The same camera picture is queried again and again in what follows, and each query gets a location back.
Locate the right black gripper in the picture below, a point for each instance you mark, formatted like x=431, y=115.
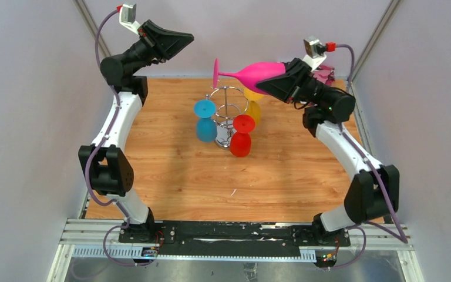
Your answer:
x=291, y=84

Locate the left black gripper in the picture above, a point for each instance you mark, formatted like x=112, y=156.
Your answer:
x=161, y=45

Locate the pink wine glass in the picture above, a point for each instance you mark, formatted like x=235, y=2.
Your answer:
x=251, y=74

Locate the chrome wine glass rack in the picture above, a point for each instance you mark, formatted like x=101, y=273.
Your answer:
x=230, y=102

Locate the blue wine glass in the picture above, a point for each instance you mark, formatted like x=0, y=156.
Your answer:
x=206, y=129

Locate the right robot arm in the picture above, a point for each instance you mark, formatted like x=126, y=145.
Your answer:
x=374, y=188

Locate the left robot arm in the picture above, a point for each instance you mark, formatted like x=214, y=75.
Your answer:
x=108, y=174

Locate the yellow wine glass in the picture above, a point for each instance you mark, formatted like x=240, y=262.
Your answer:
x=253, y=108

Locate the red wine glass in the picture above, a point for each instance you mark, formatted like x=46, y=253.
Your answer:
x=241, y=142

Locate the pink camouflage cloth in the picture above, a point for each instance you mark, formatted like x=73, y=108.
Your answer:
x=325, y=74

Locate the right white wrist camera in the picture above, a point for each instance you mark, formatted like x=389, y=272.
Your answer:
x=316, y=52

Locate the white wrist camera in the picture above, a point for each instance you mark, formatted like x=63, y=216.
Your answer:
x=127, y=17
x=316, y=52

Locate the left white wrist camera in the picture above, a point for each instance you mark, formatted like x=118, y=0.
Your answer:
x=127, y=17

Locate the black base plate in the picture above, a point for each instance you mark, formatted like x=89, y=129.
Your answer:
x=233, y=238

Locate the aluminium frame rail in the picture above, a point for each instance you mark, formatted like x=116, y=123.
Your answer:
x=98, y=238

